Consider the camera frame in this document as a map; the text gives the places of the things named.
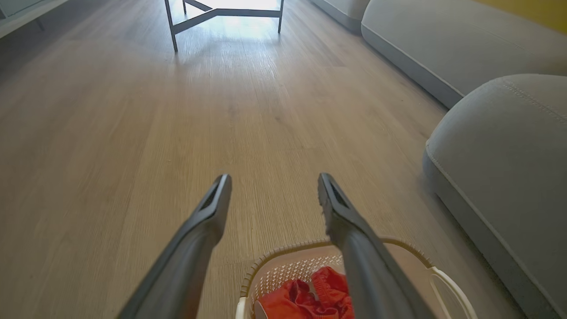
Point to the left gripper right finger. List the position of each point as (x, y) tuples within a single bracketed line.
[(367, 266)]

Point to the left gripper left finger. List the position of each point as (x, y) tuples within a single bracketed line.
[(195, 248)]

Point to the red clothing piece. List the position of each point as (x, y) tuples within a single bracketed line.
[(328, 288)]

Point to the cream plastic laundry basket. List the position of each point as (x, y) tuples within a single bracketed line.
[(288, 270)]

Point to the grey rounded sofa seat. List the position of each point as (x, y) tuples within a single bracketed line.
[(500, 168)]

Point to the grey long sofa cushion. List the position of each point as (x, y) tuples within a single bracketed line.
[(443, 40)]

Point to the grey sofa end section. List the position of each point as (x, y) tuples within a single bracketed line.
[(345, 9)]

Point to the dark metal table frame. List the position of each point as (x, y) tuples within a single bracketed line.
[(221, 12)]

